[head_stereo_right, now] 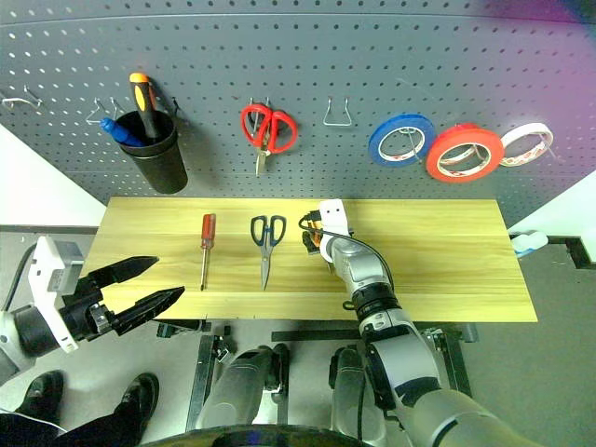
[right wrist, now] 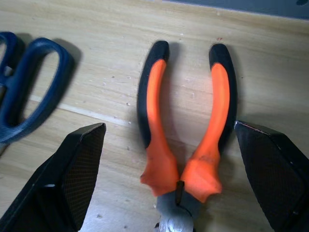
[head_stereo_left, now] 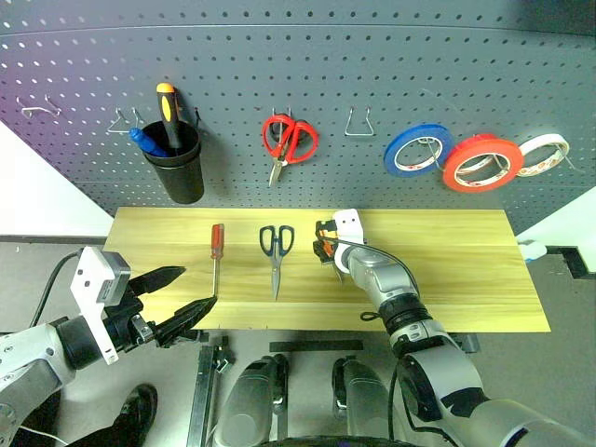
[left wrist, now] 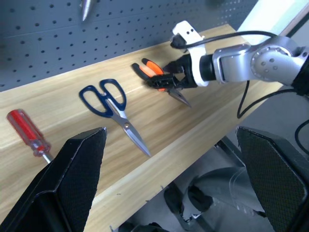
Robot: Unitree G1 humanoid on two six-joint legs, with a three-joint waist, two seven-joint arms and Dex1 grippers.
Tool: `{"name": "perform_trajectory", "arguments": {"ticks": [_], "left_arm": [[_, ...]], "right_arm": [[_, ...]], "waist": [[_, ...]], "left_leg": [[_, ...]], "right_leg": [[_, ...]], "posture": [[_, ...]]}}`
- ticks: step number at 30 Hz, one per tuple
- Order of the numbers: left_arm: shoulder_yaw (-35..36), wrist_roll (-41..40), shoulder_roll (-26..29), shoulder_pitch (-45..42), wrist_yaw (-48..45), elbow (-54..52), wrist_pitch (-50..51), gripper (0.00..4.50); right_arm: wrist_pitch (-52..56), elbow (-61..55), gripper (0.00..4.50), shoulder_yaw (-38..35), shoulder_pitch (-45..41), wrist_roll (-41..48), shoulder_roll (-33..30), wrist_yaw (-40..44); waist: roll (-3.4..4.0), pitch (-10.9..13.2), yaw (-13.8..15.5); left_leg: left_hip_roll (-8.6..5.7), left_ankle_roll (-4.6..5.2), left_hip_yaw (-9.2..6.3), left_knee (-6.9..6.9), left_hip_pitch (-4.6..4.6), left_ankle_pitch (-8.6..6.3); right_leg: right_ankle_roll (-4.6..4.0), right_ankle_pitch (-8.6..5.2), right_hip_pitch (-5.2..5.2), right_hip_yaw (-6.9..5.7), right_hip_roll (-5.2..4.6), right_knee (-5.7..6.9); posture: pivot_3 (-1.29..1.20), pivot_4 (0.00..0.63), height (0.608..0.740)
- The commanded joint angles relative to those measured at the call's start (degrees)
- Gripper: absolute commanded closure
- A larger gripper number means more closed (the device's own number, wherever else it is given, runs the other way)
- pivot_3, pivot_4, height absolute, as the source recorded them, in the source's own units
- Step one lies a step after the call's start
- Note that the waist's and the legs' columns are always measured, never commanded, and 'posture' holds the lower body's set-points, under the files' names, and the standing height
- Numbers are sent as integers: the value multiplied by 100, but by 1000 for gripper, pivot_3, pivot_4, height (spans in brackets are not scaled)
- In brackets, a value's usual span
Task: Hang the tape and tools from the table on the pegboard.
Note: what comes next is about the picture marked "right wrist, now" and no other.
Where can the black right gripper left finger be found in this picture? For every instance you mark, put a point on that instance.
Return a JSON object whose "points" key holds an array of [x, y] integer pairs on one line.
{"points": [[60, 183]]}

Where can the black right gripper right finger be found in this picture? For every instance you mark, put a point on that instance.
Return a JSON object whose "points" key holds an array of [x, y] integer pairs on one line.
{"points": [[272, 174]]}

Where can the orange and black pliers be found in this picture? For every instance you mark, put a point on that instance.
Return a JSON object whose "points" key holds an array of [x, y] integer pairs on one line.
{"points": [[157, 135]]}

